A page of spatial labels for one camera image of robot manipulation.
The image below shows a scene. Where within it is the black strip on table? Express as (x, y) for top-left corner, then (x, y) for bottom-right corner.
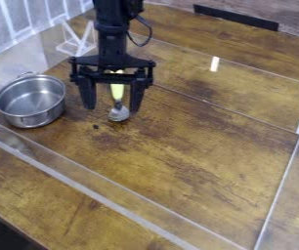
(193, 4), (278, 31)

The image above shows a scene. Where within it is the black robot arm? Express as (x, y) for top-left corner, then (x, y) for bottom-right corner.
(69, 0), (156, 112)

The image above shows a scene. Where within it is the clear acrylic barrier front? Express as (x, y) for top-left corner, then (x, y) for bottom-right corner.
(0, 124), (246, 250)

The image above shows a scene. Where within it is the small steel pot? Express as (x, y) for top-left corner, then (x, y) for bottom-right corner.
(0, 71), (66, 128)

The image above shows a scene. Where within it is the green handled metal spoon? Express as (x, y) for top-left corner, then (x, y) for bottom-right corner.
(106, 69), (132, 123)

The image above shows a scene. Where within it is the clear acrylic triangle bracket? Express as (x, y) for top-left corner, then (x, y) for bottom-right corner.
(56, 21), (97, 57)

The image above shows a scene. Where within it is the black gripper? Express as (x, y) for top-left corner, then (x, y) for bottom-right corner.
(68, 55), (156, 113)

